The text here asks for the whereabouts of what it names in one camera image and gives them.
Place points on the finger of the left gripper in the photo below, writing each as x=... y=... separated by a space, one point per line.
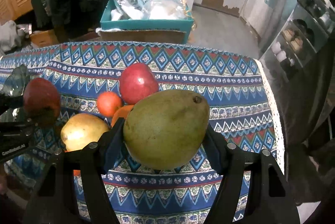
x=10 y=102
x=43 y=118

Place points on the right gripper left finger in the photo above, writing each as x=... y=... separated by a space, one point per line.
x=54 y=199

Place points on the red apple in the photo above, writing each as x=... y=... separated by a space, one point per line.
x=136 y=83
x=40 y=97

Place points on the small orange tangerine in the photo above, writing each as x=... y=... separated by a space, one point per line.
x=108 y=103

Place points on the large orange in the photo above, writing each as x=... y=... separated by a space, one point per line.
x=121 y=113

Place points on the small orange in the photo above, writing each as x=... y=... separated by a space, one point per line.
x=76 y=172

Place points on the green glass plate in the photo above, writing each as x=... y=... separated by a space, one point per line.
x=14 y=85

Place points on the grey clothes pile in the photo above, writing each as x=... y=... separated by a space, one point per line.
x=15 y=37

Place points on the wooden drawer box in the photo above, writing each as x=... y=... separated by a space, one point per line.
x=44 y=38

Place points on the blue patterned tablecloth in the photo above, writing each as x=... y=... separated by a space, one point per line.
x=242 y=109

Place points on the brown cardboard box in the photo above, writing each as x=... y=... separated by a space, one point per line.
x=160 y=36

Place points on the shoe rack with shoes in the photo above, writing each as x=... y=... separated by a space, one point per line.
x=303 y=34

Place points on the clear plastic bag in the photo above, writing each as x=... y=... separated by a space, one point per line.
x=165 y=10

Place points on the teal storage bin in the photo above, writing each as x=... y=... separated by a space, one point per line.
x=124 y=24

